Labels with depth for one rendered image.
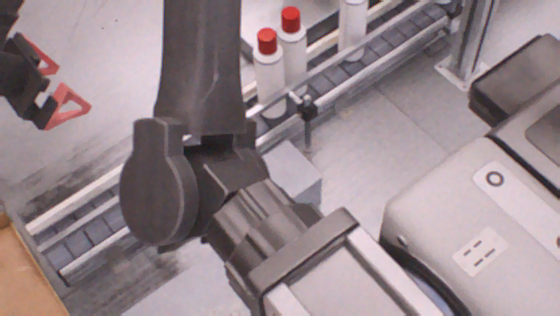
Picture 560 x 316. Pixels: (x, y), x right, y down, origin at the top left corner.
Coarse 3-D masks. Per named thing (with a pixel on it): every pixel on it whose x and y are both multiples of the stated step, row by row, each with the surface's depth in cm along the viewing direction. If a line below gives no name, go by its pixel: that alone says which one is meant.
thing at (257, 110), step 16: (432, 0) 132; (400, 16) 129; (384, 32) 128; (352, 48) 125; (336, 64) 125; (304, 80) 122; (272, 96) 120; (256, 112) 119; (112, 208) 110; (80, 224) 108; (48, 240) 107; (64, 240) 108
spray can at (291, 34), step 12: (288, 12) 114; (288, 24) 114; (300, 24) 116; (276, 36) 119; (288, 36) 116; (300, 36) 117; (288, 48) 118; (300, 48) 119; (288, 60) 121; (300, 60) 121; (288, 72) 124; (300, 72) 124; (288, 84) 126; (288, 96) 130; (300, 96) 130
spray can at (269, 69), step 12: (264, 36) 111; (264, 48) 112; (276, 48) 114; (264, 60) 114; (276, 60) 114; (264, 72) 116; (276, 72) 117; (264, 84) 119; (276, 84) 119; (264, 96) 122; (276, 108) 125
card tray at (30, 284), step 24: (0, 216) 121; (0, 240) 122; (0, 264) 119; (24, 264) 119; (0, 288) 117; (24, 288) 116; (48, 288) 116; (0, 312) 114; (24, 312) 114; (48, 312) 114
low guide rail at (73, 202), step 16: (384, 0) 138; (400, 0) 140; (368, 16) 136; (336, 32) 134; (320, 48) 133; (112, 176) 118; (80, 192) 117; (96, 192) 118; (64, 208) 116; (32, 224) 114; (48, 224) 116
